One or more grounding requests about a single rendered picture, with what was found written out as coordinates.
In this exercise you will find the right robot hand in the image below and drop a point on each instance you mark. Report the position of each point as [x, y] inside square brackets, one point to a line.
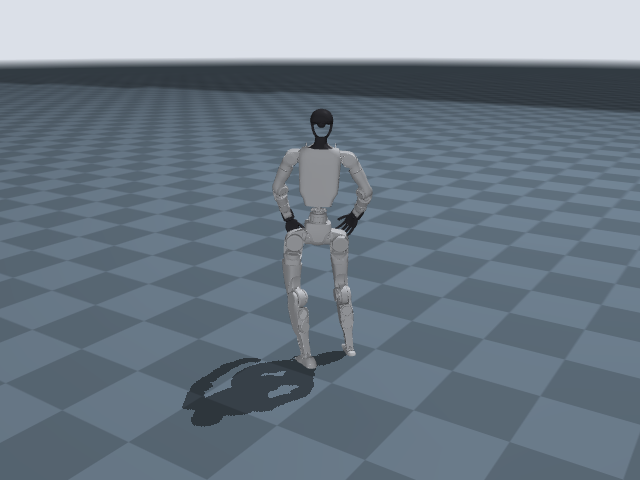
[351, 221]

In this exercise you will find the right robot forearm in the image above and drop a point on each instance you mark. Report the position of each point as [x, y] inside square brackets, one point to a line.
[361, 205]

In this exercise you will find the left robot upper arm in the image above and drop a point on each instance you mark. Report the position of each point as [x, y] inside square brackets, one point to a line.
[289, 160]

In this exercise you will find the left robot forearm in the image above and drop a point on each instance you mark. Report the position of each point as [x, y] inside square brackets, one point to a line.
[283, 204]

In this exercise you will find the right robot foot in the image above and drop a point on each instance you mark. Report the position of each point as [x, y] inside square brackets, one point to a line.
[349, 353]

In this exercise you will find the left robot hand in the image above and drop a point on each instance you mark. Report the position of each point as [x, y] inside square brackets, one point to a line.
[292, 223]

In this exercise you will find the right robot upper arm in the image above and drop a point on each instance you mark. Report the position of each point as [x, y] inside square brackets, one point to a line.
[349, 160]

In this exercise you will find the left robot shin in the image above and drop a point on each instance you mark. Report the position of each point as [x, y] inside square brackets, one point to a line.
[299, 318]

